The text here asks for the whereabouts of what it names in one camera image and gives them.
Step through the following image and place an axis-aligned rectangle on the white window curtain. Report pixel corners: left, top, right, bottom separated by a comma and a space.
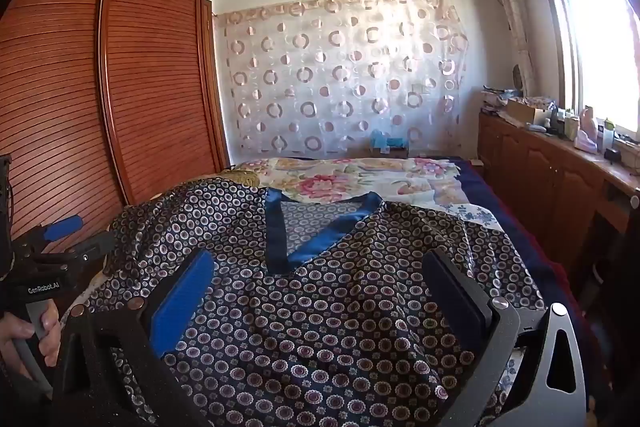
484, 0, 536, 98

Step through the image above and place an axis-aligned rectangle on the sheer circle-patterned curtain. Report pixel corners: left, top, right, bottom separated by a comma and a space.
215, 0, 473, 160

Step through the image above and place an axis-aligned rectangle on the teal plastic toy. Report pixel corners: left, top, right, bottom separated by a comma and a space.
369, 129, 411, 158

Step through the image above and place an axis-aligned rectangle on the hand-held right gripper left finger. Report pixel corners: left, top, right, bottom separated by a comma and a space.
50, 248, 217, 427

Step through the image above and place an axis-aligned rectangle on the navy circle-patterned satin shirt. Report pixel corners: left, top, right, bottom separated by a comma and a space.
87, 179, 546, 427

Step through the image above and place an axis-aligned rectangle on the bright window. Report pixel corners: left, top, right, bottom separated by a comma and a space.
530, 0, 640, 142

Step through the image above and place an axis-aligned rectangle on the yellow pillow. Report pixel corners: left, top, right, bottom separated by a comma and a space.
220, 169, 261, 188

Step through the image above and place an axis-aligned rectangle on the wooden slatted wardrobe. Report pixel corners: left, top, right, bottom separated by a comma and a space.
0, 0, 231, 253

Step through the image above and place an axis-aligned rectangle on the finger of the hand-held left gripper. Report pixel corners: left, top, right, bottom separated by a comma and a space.
35, 232, 117, 275
15, 215, 84, 255

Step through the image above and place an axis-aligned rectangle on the cardboard box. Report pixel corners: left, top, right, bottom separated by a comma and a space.
506, 99, 548, 125

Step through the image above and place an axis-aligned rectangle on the wooden sideboard cabinet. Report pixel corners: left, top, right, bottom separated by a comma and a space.
477, 112, 640, 288

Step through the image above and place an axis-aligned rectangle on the white blue-floral quilt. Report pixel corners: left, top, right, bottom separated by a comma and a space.
70, 202, 523, 413

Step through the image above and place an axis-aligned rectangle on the person's left hand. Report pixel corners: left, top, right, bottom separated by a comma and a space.
0, 302, 63, 380

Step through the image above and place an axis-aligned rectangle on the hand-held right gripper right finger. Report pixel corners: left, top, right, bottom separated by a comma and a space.
422, 248, 588, 427

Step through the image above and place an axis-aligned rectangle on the pink floral bedsheet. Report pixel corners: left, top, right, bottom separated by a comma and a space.
232, 156, 493, 218

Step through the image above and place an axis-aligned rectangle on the pink figurine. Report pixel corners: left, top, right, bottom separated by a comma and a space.
574, 106, 599, 152

